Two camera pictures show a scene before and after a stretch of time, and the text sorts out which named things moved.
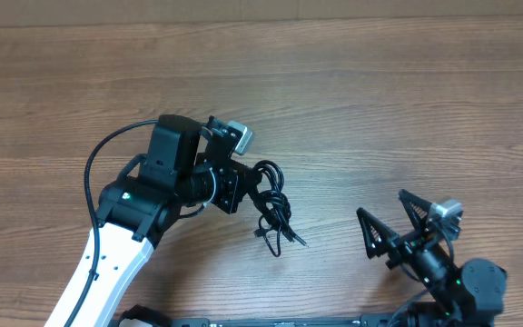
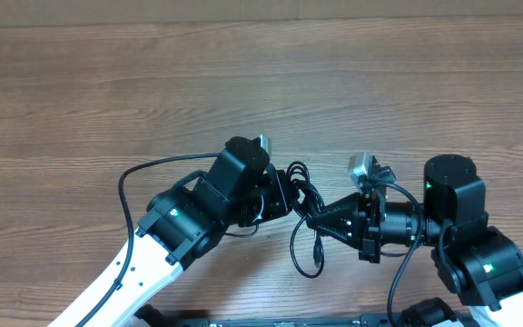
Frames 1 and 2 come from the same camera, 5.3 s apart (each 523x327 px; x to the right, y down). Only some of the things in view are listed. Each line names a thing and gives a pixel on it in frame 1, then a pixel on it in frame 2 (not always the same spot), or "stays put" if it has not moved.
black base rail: [139, 316] stays put
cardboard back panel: [95, 13] stays put
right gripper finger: [378, 238] -> [344, 222]
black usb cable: [273, 206] -> [306, 195]
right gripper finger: [417, 209] -> [353, 204]
